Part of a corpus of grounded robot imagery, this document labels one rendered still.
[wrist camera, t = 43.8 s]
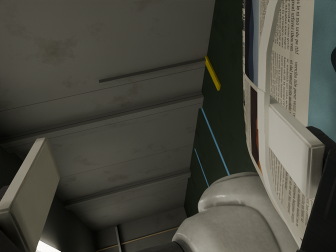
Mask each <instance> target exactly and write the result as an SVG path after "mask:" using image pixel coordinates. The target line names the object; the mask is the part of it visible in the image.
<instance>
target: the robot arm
mask: <svg viewBox="0 0 336 252"><path fill-rule="evenodd" d="M268 146H269V147H270V149H271V150H272V151H273V153H274V154H275V156H276V157H277V158H278V160H279V161H280V163H281V164H282V165H283V167H284V168H285V169H286V171H287V172H288V174H289V175H290V176H291V178H292V179H293V181H294V182H295V183H296V185H297V186H298V188H299V189H300V190H301V192H302V193H303V195H304V196H305V197H306V198H307V199H313V198H315V199H314V202H313V206H312V209H311V212H310V216H309V219H308V223H307V226H306V229H305V233H304V236H303V239H301V238H300V239H301V241H302V243H301V246H300V248H299V246H298V245H297V243H296V241H295V239H294V237H293V236H292V234H291V232H290V230H289V228H288V226H287V225H286V223H285V222H284V221H283V220H282V218H281V216H280V215H279V213H278V212H277V210H276V209H275V207H274V205H273V203H272V201H271V199H270V197H269V195H268V193H267V191H266V189H265V187H264V184H263V182H262V180H261V178H260V176H259V174H258V172H252V171H247V172H240V173H235V174H231V175H228V176H225V177H222V178H220V179H218V180H216V181H215V182H213V183H212V184H211V185H210V186H209V187H208V188H207V189H206V190H205V191H204V192H203V194H202V196H201V198H200V200H199V202H198V211H199V213H197V214H195V215H193V216H191V217H188V218H186V219H185V220H184V221H183V222H182V224H181V225H180V226H179V228H178V229H177V231H176V233H175V235H174V236H173V238H172V241H171V242H167V243H164V244H160V245H156V246H152V247H149V248H145V249H141V250H138V251H134V252H336V143H335V142H334V141H333V140H332V139H331V138H329V137H328V136H327V135H326V134H325V133H324V132H323V131H321V130H320V129H319V128H316V127H314V126H306V127H305V126H304V125H303V124H302V123H301V122H299V121H298V120H297V119H296V118H295V117H294V116H293V115H292V114H291V113H290V112H289V111H288V110H286V109H285V108H284V107H283V106H282V105H281V104H280V103H279V102H278V101H277V100H276V99H275V98H274V97H272V96H271V95H270V105H269V106H268ZM60 177H61V175H60V172H59V169H58V166H57V163H56V160H55V157H54V154H53V151H52V149H51V146H50V143H49V140H48V138H45V137H43V138H38V139H36V141H35V142H34V144H33V146H32V148H31V149H30V151H29V153H28V155H27V156H26V158H25V160H24V161H23V163H22V165H21V167H20V168H19V170H18V172H17V173H16V175H15V177H14V179H13V180H12V182H11V184H10V185H7V186H4V187H2V188H1V189H0V252H36V250H37V247H38V244H39V241H40V238H41V235H42V232H43V229H44V226H45V223H46V219H47V216H48V213H49V210H50V207H51V204H52V201H53V198H54V195H55V192H56V189H57V186H58V183H59V180H60Z"/></svg>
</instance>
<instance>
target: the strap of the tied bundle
mask: <svg viewBox="0 0 336 252"><path fill-rule="evenodd" d="M282 1H283V0H269V2H268V5H267V9H266V14H265V19H264V25H263V30H262V35H261V41H260V46H259V60H258V89H257V129H258V147H259V162H260V166H261V170H262V174H263V178H264V182H265V186H266V188H267V190H268V192H269V194H270V196H271V198H272V200H273V201H274V203H275V205H276V207H277V209H278V211H279V212H280V214H281V216H282V218H283V220H284V221H285V223H286V225H287V227H288V229H289V230H290V232H291V234H292V236H293V238H294V240H295V241H296V243H297V245H298V247H299V249H300V248H301V244H302V241H301V239H300V237H299V235H298V233H297V231H296V230H295V228H294V226H293V224H292V222H291V220H290V219H289V217H288V215H287V213H286V211H285V209H284V207H283V205H282V203H281V201H280V199H279V197H278V195H277V193H276V190H275V186H274V181H273V177H272V172H271V168H270V147H269V106H270V80H271V54H272V47H273V42H274V37H275V32H276V27H277V22H278V17H279V12H280V7H281V4H282Z"/></svg>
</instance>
